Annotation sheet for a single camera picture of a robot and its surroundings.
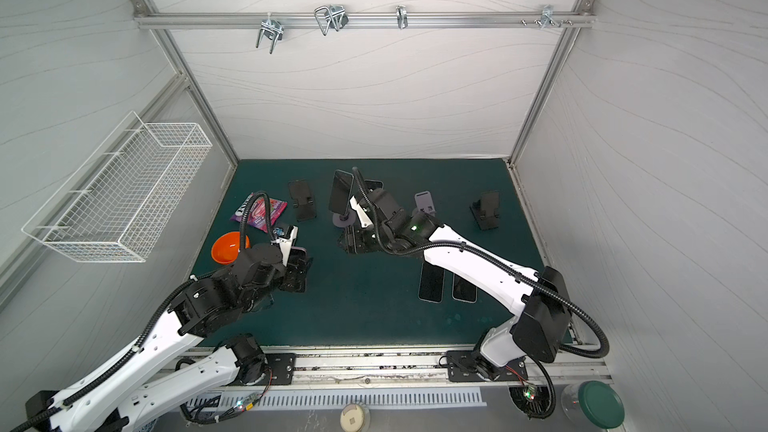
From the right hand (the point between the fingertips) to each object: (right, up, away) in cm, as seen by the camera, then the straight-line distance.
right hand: (348, 234), depth 73 cm
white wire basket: (-53, +8, -5) cm, 54 cm away
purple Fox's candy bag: (-36, +2, +28) cm, 45 cm away
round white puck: (+3, -35, -15) cm, 38 cm away
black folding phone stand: (-21, +10, +28) cm, 36 cm away
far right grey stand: (+22, +7, +25) cm, 34 cm away
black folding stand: (+42, +4, +25) cm, 49 cm away
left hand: (-11, -4, -1) cm, 12 cm away
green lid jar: (+54, -34, -12) cm, 64 cm away
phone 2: (+23, -17, +15) cm, 32 cm away
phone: (-11, -3, -7) cm, 13 cm away
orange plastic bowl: (-41, -8, +19) cm, 46 cm away
